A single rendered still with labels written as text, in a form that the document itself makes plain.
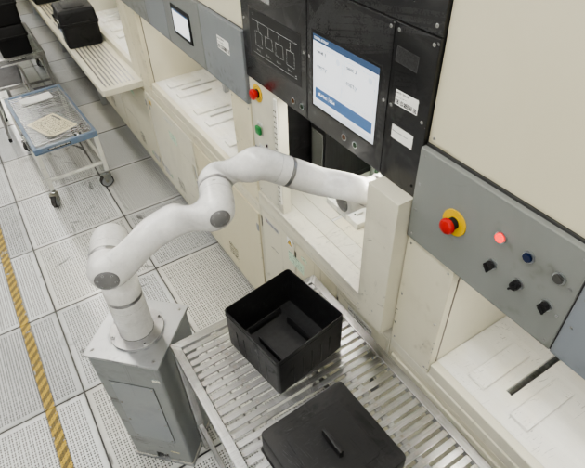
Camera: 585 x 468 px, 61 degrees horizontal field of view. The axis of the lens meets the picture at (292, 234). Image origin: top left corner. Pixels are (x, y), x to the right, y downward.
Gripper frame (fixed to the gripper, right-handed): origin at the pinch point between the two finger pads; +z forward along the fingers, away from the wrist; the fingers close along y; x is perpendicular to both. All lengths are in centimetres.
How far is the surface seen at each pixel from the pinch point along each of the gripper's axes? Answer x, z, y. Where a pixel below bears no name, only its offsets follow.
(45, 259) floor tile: -122, -126, -177
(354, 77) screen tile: 41, -30, 1
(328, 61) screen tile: 41, -30, -11
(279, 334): -45, -58, 3
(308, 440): -35, -73, 44
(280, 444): -35, -80, 40
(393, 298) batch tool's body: -19.1, -31.3, 27.2
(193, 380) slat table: -46, -91, 3
